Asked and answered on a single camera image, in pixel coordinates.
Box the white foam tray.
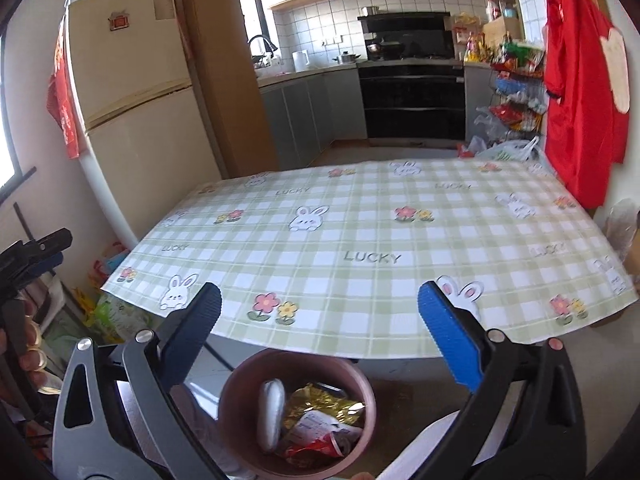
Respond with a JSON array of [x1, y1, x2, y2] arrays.
[[256, 379, 285, 453]]

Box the gold foil wrapper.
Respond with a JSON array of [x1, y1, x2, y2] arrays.
[[282, 382, 366, 430]]

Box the white paper receipt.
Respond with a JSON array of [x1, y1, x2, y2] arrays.
[[288, 411, 362, 454]]

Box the crushed red soda can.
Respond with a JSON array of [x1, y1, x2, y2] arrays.
[[284, 432, 345, 469]]

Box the brown plastic trash bin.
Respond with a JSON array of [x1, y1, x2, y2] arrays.
[[218, 350, 376, 479]]

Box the grey kitchen base cabinets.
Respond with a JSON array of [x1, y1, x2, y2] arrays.
[[259, 64, 368, 170]]

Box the person's left hand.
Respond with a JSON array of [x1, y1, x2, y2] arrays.
[[18, 315, 62, 396]]

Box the red hanging decoration on fridge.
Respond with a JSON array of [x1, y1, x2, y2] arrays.
[[47, 18, 80, 159]]

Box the beige refrigerator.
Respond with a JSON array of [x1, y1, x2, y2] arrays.
[[63, 0, 221, 248]]

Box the checkered bunny tablecloth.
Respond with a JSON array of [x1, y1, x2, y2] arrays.
[[104, 159, 637, 359]]

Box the white plastic bag on floor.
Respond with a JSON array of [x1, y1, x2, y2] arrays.
[[474, 136, 540, 162]]

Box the white electric kettle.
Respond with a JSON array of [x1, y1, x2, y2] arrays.
[[292, 50, 311, 73]]

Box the steel cooking pot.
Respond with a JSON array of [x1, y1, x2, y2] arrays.
[[334, 51, 360, 64]]

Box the red hanging apron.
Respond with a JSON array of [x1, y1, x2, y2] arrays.
[[544, 0, 630, 209]]

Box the black stove oven unit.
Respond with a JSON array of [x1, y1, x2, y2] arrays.
[[358, 11, 466, 146]]

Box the wire storage rack with snacks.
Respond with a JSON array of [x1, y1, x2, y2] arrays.
[[478, 35, 548, 139]]

